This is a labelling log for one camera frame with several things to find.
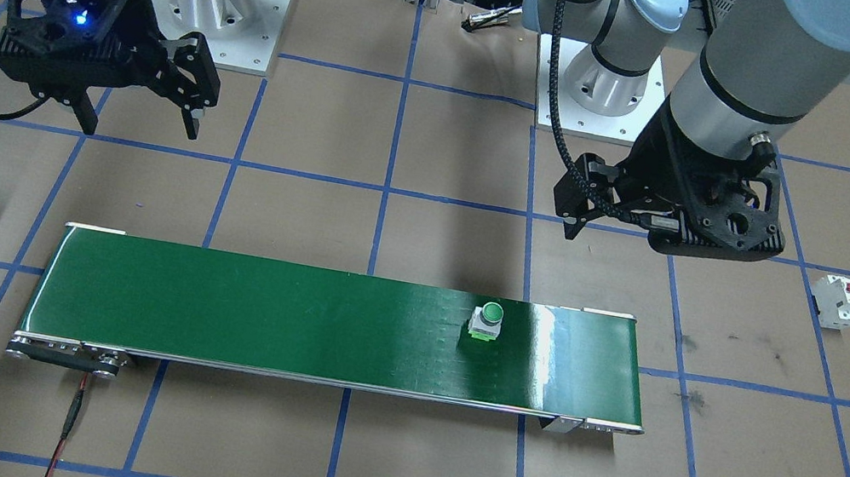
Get green push button switch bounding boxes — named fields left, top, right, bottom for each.
left=464, top=298, right=508, bottom=347

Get white circuit breaker red switches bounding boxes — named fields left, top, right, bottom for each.
left=803, top=271, right=850, bottom=334

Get green belt conveyor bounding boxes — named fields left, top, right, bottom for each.
left=4, top=214, right=663, bottom=465

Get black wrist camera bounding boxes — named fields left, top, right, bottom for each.
left=0, top=32, right=144, bottom=114
left=643, top=211, right=789, bottom=275

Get braided black gripper cable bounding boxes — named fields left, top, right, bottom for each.
left=519, top=0, right=716, bottom=234

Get silver cable connector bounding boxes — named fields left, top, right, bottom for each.
left=460, top=3, right=520, bottom=40

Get red and black conveyor cable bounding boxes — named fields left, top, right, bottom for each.
left=44, top=371, right=96, bottom=477

